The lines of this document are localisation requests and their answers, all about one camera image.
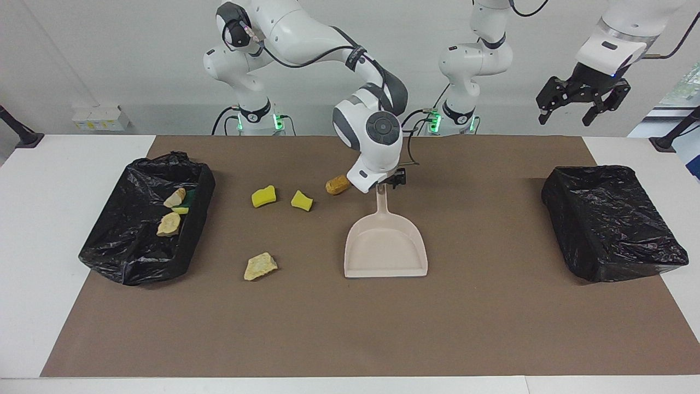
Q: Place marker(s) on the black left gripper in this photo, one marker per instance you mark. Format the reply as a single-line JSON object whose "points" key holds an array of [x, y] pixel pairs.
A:
{"points": [[596, 82]]}

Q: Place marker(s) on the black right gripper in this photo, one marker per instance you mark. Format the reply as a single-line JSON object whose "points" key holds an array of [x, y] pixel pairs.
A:
{"points": [[398, 176]]}

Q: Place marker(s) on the beige plastic dustpan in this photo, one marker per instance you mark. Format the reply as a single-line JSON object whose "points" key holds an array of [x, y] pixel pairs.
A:
{"points": [[385, 246]]}

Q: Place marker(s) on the brown bread roll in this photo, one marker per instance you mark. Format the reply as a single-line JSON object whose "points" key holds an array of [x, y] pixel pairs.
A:
{"points": [[336, 186]]}

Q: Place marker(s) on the small yellow sponge piece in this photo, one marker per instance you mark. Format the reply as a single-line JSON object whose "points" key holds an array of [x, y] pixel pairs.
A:
{"points": [[301, 201]]}

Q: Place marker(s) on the large yellow sponge piece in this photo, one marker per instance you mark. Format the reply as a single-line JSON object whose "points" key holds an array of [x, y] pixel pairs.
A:
{"points": [[263, 197]]}

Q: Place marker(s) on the pale bread chunk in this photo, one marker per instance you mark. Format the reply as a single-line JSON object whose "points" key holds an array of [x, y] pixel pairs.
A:
{"points": [[260, 266]]}

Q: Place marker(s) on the notched yellow sponge piece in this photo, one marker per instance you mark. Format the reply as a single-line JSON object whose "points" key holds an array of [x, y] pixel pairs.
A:
{"points": [[179, 210]]}

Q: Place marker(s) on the striped croissant piece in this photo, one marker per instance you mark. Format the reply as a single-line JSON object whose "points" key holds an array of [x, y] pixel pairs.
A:
{"points": [[175, 198]]}

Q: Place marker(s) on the pale flaky pastry piece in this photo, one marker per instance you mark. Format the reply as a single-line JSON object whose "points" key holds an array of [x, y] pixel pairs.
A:
{"points": [[168, 225]]}

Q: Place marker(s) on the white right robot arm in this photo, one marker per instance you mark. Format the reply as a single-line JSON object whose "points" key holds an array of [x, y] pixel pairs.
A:
{"points": [[377, 137]]}

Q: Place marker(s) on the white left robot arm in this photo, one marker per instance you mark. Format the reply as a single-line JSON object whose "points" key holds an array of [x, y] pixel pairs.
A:
{"points": [[476, 60]]}

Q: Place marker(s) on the black bag lined bin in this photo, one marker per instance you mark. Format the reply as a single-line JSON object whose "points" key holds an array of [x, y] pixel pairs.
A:
{"points": [[612, 235], [136, 257]]}

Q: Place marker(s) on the black stand foot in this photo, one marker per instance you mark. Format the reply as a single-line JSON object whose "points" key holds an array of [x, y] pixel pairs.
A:
{"points": [[664, 143], [24, 137]]}

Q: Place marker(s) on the brown table mat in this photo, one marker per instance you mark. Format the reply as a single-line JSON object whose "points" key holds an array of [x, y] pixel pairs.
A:
{"points": [[350, 339]]}

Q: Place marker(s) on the white wall box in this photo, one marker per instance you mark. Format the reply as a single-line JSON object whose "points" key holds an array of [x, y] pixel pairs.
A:
{"points": [[101, 117]]}

